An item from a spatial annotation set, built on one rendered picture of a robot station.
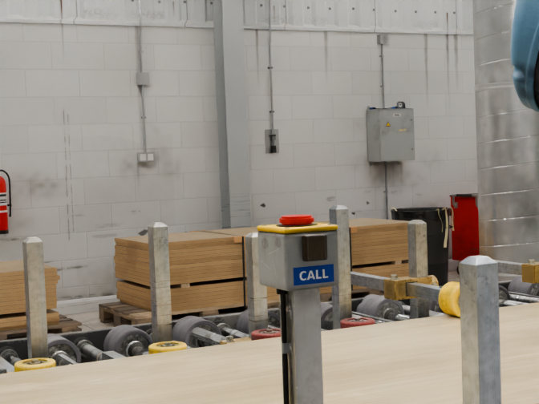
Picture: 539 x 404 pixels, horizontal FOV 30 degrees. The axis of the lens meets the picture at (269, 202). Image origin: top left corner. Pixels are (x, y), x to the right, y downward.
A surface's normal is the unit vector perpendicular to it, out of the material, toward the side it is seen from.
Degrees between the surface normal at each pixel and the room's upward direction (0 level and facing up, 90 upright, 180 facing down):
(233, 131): 90
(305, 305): 90
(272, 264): 90
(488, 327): 90
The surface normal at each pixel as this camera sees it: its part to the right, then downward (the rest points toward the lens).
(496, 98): -0.68, 0.07
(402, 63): 0.48, 0.03
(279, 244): -0.89, 0.06
